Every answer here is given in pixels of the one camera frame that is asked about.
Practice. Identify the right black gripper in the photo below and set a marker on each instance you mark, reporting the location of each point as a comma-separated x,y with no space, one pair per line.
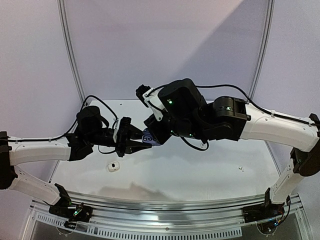
155,127

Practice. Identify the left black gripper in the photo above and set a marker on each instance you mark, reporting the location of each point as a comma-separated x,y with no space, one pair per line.
128,146

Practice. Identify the purple earbud charging case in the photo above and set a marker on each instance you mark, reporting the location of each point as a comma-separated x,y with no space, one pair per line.
148,138

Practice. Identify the white earbud charging case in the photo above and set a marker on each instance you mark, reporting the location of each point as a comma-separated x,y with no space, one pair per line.
113,167

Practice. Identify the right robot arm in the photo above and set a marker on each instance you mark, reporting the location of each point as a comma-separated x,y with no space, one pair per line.
180,110

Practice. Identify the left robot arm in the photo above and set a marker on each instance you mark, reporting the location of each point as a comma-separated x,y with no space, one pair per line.
92,130

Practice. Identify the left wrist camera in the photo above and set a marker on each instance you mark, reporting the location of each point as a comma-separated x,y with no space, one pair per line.
120,133

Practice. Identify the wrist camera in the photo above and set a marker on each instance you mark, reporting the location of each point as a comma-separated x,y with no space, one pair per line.
120,133
149,97

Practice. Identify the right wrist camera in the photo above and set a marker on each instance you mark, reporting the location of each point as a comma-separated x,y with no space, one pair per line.
149,97

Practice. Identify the aluminium front rail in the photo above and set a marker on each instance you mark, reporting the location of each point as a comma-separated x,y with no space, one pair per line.
122,219

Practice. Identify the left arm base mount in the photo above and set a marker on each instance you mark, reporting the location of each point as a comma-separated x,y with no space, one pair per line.
74,213

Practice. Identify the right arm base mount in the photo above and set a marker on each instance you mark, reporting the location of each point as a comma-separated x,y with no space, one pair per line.
262,211

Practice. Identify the left aluminium frame post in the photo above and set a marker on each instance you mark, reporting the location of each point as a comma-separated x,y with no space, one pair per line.
62,10

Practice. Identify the aluminium frame post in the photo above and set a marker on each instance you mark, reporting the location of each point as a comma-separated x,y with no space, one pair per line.
262,47
62,10

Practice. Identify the right aluminium frame post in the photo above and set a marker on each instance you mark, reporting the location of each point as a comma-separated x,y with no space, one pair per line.
262,47

